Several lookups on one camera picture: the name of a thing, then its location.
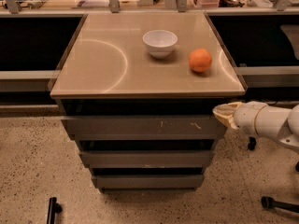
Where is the grey drawer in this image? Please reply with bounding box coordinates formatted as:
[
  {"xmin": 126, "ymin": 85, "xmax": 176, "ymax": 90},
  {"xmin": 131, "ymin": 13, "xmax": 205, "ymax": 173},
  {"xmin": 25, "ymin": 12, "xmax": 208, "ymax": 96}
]
[
  {"xmin": 79, "ymin": 150, "xmax": 214, "ymax": 168},
  {"xmin": 62, "ymin": 115, "xmax": 226, "ymax": 141},
  {"xmin": 92, "ymin": 175, "xmax": 204, "ymax": 189}
]

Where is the black caster leg lower left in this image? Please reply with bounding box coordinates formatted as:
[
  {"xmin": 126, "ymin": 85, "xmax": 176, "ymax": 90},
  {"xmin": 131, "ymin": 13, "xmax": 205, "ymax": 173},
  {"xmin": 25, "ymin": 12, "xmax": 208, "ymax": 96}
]
[{"xmin": 46, "ymin": 197, "xmax": 63, "ymax": 224}]

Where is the white bowl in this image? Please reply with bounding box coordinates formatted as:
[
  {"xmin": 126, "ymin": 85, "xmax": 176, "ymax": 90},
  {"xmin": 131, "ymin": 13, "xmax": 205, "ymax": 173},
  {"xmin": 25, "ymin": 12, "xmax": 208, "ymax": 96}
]
[{"xmin": 142, "ymin": 30, "xmax": 178, "ymax": 59}]

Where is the black chair leg with caster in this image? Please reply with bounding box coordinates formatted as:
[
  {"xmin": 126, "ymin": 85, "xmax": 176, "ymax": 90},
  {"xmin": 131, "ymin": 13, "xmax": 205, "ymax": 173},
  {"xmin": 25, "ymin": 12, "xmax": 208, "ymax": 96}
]
[{"xmin": 248, "ymin": 137, "xmax": 256, "ymax": 151}]

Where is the grey drawer cabinet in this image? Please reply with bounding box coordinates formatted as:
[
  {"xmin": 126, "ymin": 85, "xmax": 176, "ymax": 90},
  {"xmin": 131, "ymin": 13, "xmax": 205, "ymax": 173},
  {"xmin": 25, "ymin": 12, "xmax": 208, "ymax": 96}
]
[{"xmin": 47, "ymin": 10, "xmax": 249, "ymax": 194}]

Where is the grey top drawer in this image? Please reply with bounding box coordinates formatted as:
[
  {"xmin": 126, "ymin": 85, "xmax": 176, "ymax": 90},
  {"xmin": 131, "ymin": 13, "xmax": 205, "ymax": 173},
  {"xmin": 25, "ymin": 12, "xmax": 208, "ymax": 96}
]
[{"xmin": 62, "ymin": 115, "xmax": 226, "ymax": 141}]

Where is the grey bottom drawer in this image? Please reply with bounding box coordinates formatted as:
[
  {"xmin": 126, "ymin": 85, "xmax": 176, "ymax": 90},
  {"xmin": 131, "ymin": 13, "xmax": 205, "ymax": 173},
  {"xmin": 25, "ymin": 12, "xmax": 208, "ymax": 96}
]
[{"xmin": 92, "ymin": 175, "xmax": 204, "ymax": 189}]

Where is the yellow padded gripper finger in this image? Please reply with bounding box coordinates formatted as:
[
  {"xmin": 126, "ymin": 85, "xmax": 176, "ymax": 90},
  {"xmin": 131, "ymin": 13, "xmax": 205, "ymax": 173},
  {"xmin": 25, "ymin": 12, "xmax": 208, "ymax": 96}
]
[{"xmin": 212, "ymin": 102, "xmax": 242, "ymax": 130}]

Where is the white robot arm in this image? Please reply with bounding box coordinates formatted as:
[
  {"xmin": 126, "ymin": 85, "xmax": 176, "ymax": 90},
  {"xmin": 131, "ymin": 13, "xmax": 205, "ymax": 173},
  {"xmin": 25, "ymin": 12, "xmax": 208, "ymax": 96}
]
[{"xmin": 212, "ymin": 102, "xmax": 299, "ymax": 152}]

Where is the orange fruit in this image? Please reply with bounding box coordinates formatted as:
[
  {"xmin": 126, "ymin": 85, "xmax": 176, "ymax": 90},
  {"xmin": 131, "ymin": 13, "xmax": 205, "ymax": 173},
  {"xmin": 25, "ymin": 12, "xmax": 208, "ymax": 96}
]
[{"xmin": 188, "ymin": 49, "xmax": 212, "ymax": 73}]

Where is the grey middle drawer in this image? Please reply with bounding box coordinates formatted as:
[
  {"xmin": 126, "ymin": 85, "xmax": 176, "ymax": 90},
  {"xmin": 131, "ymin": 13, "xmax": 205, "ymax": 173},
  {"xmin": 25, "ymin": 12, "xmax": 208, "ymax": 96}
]
[{"xmin": 79, "ymin": 150, "xmax": 214, "ymax": 168}]

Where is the black caster leg lower right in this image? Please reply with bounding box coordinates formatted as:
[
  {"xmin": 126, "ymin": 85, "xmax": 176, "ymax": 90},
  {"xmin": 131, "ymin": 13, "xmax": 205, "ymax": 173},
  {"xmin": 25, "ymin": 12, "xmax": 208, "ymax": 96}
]
[{"xmin": 261, "ymin": 196, "xmax": 299, "ymax": 213}]

